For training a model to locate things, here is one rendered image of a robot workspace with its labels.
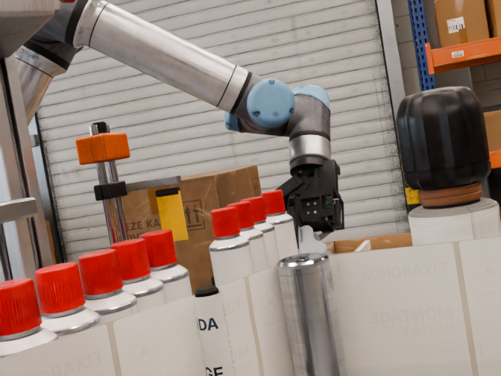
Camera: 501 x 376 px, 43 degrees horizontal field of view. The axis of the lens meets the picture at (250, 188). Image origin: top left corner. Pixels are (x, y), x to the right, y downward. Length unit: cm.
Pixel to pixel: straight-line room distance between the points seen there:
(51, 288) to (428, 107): 36
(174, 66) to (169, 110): 431
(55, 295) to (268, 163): 463
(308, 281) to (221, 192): 81
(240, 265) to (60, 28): 47
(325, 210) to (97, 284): 58
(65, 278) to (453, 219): 34
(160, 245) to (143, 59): 44
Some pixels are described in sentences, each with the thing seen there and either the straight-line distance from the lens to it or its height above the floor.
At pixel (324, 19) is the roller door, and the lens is 508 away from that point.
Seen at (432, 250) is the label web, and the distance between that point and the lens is 46.
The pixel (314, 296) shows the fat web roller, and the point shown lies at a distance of 44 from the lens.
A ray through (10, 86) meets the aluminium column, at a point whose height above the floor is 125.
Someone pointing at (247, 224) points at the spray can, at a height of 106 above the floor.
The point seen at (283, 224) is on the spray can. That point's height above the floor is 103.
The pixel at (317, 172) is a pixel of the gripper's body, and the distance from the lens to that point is 111.
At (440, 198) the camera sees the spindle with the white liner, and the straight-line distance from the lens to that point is 62.
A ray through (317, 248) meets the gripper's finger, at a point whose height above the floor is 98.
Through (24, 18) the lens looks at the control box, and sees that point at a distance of 56.
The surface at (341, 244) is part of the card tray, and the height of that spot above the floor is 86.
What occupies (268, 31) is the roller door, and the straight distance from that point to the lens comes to 513.
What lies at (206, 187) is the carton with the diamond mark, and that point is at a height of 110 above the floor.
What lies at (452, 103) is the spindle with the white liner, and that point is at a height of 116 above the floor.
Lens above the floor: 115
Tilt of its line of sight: 3 degrees down
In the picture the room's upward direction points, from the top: 9 degrees counter-clockwise
